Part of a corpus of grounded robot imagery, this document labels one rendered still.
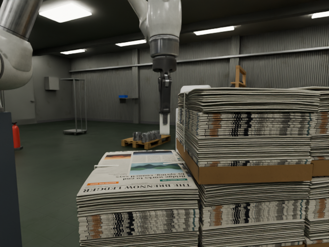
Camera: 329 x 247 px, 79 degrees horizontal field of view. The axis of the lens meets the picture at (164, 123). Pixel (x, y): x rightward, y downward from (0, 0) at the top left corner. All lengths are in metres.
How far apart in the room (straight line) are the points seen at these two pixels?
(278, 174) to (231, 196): 0.12
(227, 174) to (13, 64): 0.78
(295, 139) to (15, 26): 0.94
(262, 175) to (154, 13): 0.52
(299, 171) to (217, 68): 7.74
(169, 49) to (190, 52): 8.03
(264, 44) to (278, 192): 7.72
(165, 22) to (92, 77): 10.80
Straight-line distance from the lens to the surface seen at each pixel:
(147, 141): 4.43
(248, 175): 0.54
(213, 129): 0.48
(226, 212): 0.58
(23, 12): 0.93
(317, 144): 0.66
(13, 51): 0.90
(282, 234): 0.68
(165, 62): 0.62
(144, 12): 0.82
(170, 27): 0.64
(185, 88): 3.57
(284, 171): 0.58
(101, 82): 10.94
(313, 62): 8.20
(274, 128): 0.54
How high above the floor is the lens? 1.03
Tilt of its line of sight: 6 degrees down
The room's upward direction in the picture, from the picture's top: straight up
